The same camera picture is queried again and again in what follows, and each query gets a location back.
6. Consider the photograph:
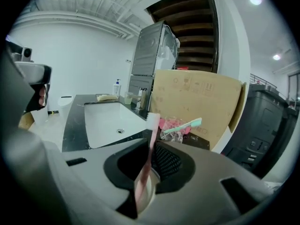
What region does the large black bin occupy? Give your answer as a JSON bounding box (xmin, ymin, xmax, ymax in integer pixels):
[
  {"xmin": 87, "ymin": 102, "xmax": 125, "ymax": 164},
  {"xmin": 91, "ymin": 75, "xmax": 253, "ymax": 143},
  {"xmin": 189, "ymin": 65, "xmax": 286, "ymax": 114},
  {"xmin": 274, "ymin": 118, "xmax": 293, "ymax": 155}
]
[{"xmin": 221, "ymin": 83, "xmax": 291, "ymax": 179}]

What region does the beige cup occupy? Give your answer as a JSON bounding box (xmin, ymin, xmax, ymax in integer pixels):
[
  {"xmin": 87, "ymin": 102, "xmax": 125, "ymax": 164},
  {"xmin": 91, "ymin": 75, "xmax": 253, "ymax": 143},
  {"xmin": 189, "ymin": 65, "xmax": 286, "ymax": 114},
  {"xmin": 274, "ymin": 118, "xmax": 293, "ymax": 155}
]
[{"xmin": 137, "ymin": 166, "xmax": 163, "ymax": 214}]

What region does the beige soap tray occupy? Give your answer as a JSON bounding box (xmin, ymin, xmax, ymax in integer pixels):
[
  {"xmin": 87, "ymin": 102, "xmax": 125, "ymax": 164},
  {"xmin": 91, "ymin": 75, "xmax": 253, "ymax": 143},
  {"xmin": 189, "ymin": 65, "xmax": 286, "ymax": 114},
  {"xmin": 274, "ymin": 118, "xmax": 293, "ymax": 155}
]
[{"xmin": 96, "ymin": 93, "xmax": 118, "ymax": 102}]

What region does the black marble vanity counter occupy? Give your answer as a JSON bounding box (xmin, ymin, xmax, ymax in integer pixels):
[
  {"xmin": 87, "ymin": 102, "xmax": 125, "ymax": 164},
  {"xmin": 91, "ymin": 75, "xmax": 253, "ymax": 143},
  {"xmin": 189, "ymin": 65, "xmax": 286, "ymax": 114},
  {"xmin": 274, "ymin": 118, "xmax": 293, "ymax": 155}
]
[{"xmin": 61, "ymin": 93, "xmax": 210, "ymax": 153}]

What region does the pink plastic packet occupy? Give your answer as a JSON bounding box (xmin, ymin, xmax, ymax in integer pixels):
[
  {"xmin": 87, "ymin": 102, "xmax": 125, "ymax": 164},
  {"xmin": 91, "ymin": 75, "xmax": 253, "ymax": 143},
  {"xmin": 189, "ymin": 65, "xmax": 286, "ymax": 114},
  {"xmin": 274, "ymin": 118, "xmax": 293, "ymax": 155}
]
[{"xmin": 158, "ymin": 116, "xmax": 192, "ymax": 136}]

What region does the person's left hand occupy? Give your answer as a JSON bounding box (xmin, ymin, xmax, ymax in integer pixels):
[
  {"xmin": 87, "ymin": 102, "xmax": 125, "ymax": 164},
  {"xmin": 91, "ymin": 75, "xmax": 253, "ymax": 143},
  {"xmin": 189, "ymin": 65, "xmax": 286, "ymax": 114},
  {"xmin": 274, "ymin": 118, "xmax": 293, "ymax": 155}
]
[{"xmin": 38, "ymin": 85, "xmax": 47, "ymax": 107}]

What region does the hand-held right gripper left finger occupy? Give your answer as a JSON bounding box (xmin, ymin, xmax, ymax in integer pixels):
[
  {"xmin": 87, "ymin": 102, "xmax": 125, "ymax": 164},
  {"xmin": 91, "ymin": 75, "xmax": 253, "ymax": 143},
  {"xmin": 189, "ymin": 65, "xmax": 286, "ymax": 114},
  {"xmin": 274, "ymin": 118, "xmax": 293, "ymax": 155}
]
[{"xmin": 44, "ymin": 137, "xmax": 153, "ymax": 225}]

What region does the small cardboard piece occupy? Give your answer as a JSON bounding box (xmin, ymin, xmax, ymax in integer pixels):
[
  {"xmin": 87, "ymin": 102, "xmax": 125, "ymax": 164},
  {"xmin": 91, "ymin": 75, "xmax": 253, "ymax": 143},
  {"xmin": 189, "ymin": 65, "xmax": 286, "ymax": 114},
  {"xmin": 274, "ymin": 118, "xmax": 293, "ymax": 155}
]
[{"xmin": 18, "ymin": 111, "xmax": 36, "ymax": 131}]

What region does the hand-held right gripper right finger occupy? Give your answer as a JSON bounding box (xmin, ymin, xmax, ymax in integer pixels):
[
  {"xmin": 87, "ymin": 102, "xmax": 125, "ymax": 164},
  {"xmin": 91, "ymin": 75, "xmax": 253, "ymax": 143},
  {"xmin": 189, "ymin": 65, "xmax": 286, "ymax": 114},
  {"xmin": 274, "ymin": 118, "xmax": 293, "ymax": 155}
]
[{"xmin": 137, "ymin": 140, "xmax": 283, "ymax": 225}]

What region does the small white camera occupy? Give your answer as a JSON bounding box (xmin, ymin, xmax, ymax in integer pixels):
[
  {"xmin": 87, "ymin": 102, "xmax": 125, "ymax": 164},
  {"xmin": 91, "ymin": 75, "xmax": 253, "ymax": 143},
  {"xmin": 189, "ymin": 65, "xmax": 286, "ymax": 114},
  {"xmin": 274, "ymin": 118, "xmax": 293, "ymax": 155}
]
[{"xmin": 22, "ymin": 46, "xmax": 34, "ymax": 62}]

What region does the pink toothbrush with white bristles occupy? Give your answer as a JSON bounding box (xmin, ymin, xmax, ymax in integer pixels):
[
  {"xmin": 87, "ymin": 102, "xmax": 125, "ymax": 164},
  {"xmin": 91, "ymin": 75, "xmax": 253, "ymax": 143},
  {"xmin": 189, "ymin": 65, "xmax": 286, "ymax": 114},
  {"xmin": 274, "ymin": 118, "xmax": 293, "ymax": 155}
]
[{"xmin": 135, "ymin": 112, "xmax": 162, "ymax": 214}]

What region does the white pump soap bottle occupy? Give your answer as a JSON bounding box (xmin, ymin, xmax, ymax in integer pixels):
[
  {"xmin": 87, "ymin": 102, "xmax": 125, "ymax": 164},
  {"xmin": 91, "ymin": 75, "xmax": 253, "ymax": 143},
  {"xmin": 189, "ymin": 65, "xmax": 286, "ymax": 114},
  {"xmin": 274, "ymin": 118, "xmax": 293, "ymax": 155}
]
[{"xmin": 112, "ymin": 78, "xmax": 122, "ymax": 97}]

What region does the mint green toothbrush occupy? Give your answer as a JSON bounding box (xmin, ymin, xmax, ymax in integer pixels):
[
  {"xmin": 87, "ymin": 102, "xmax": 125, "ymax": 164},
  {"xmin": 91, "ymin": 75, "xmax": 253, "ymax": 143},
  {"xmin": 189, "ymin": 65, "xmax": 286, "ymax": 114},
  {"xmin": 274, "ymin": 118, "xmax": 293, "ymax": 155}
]
[{"xmin": 163, "ymin": 117, "xmax": 203, "ymax": 134}]

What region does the dark wooden staircase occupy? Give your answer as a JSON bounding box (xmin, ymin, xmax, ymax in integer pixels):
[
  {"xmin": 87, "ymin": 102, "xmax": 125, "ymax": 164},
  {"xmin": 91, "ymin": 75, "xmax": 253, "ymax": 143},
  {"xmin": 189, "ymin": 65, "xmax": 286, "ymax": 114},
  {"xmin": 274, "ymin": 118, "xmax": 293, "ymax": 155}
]
[{"xmin": 146, "ymin": 0, "xmax": 220, "ymax": 74}]

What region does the white sink basin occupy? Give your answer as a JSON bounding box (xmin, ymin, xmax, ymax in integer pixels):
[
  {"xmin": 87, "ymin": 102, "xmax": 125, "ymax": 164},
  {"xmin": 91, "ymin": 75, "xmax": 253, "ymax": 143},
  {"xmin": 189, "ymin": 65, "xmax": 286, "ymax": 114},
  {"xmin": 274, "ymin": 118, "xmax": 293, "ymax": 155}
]
[{"xmin": 83, "ymin": 102, "xmax": 153, "ymax": 149}]

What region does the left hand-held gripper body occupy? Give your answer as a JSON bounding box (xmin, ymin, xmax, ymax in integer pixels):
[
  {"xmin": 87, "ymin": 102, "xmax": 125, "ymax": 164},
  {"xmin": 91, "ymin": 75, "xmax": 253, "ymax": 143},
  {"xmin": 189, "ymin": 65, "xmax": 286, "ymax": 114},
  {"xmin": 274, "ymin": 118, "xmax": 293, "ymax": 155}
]
[{"xmin": 14, "ymin": 61, "xmax": 53, "ymax": 112}]

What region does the black metal railing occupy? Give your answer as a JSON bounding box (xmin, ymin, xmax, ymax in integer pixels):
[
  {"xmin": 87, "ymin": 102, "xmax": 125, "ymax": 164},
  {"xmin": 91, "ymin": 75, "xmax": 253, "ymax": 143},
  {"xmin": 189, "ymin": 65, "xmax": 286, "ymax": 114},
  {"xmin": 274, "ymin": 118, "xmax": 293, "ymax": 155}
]
[{"xmin": 250, "ymin": 73, "xmax": 280, "ymax": 89}]

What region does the large cardboard box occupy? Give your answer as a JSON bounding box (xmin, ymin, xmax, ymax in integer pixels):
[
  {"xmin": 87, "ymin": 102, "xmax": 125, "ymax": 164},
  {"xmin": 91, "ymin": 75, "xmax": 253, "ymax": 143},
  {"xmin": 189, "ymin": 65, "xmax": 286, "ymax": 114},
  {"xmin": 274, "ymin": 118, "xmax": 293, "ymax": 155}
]
[{"xmin": 149, "ymin": 68, "xmax": 247, "ymax": 153}]

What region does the grey stacked lower appliance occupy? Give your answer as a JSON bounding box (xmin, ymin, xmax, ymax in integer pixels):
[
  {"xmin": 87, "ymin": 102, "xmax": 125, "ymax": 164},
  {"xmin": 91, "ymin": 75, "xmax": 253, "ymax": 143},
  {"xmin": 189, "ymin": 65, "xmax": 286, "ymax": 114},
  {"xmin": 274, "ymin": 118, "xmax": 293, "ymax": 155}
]
[{"xmin": 128, "ymin": 75, "xmax": 156, "ymax": 110}]

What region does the metal faucet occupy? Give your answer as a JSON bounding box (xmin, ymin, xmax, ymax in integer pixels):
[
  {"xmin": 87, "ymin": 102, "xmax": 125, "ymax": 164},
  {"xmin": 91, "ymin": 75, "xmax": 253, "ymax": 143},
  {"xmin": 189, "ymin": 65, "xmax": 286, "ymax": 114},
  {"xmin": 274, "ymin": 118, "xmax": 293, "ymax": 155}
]
[{"xmin": 135, "ymin": 87, "xmax": 148, "ymax": 114}]

